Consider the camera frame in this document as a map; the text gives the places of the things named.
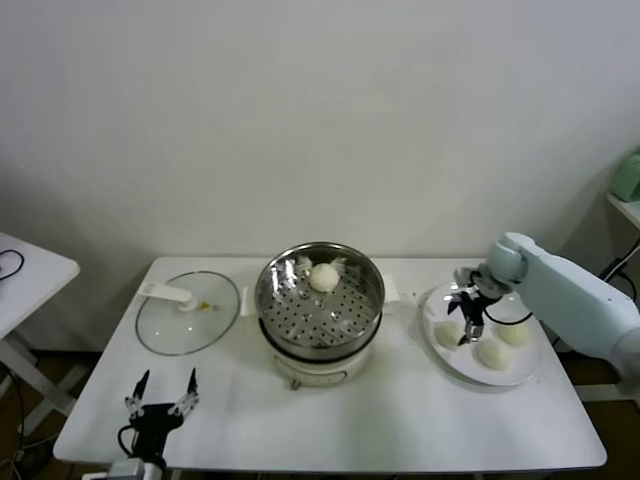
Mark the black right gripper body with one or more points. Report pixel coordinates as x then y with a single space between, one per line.
474 307

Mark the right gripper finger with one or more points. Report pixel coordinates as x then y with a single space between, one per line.
455 302
472 331

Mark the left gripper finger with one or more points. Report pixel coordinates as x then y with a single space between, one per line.
191 395
141 395

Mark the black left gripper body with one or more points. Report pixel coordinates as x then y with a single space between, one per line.
152 417

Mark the white steamed baozi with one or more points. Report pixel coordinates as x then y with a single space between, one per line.
322 278
516 335
446 335
492 354

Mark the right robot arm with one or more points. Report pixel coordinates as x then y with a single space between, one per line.
560 285

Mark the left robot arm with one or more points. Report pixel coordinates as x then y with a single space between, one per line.
157 470

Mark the perforated steel steamer basket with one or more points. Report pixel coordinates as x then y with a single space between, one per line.
280 300

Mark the white round plate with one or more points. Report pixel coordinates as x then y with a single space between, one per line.
520 365

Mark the white electric cooker pot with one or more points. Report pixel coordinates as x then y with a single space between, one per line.
310 375

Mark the white folding side table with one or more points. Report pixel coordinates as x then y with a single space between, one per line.
40 280

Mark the white shelf board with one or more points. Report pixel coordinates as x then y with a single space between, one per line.
625 207

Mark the pale green appliance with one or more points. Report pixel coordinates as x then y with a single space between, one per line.
627 180

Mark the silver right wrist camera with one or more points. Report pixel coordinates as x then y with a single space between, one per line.
465 277

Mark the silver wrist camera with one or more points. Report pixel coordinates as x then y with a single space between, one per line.
127 471
465 277

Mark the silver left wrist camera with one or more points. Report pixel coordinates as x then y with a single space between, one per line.
127 471

